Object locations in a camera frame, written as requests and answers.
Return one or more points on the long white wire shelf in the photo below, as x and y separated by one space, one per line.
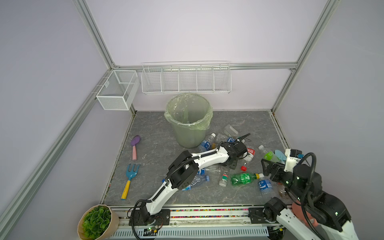
205 77

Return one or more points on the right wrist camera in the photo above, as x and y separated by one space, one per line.
293 158

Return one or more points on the purple pink brush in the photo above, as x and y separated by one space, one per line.
135 140

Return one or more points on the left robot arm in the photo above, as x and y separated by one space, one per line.
181 174

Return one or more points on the small white mesh basket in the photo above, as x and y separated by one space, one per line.
119 90

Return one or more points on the green label bottle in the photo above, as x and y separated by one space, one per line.
269 154

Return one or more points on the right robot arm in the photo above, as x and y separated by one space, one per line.
326 216

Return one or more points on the green mesh trash bin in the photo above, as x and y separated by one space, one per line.
190 115

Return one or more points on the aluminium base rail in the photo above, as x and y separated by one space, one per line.
196 215

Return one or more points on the red label bottle red cap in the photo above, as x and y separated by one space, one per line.
247 158

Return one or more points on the potted green plant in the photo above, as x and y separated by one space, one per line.
98 223

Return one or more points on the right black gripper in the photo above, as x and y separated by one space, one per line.
279 169

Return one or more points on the green soda bottle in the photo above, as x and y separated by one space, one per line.
243 179

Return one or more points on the blue label bottle near bin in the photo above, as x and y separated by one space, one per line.
206 144

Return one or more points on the blue yellow garden fork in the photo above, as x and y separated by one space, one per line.
131 172

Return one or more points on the clear square bottle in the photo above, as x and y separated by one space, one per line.
231 131

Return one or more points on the light blue trowel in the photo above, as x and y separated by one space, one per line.
281 156

